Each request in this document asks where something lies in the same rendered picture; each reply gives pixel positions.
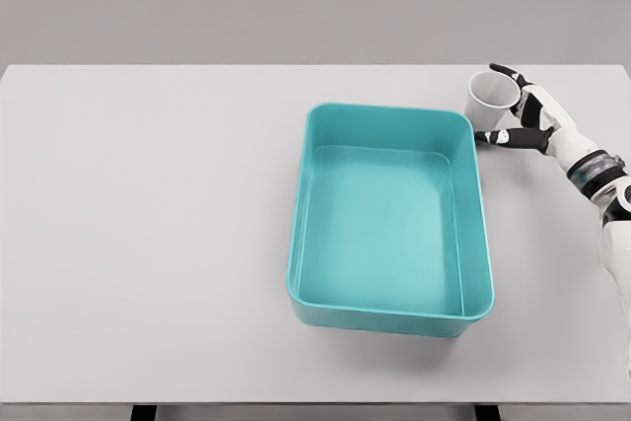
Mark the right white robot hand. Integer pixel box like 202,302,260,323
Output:
473,63,579,156

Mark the white paper cup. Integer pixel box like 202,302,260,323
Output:
463,70,522,131

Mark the teal plastic basket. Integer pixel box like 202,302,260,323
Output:
286,102,495,339

